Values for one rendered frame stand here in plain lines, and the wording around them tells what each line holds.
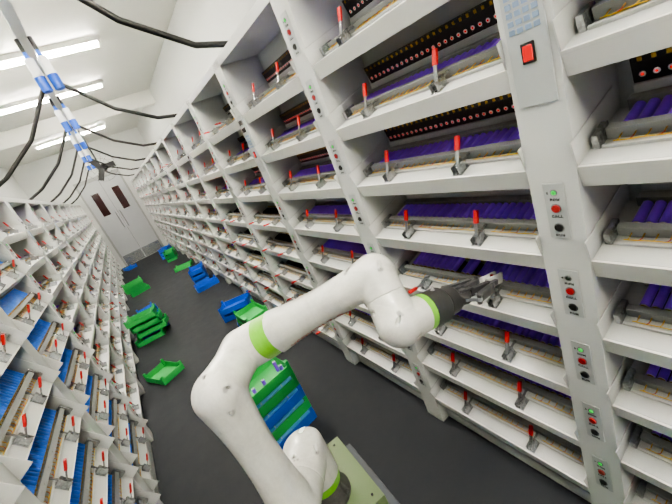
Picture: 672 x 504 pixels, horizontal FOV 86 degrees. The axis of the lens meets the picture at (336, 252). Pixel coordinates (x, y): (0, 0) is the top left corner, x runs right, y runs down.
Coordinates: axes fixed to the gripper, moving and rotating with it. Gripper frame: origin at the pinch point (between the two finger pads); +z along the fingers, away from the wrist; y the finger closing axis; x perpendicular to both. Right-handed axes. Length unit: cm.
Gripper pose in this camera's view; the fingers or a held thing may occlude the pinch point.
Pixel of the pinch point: (491, 280)
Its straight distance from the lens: 110.2
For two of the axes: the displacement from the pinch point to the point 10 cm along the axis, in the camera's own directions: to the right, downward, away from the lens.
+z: 8.3, -2.6, 4.9
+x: -1.7, -9.6, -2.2
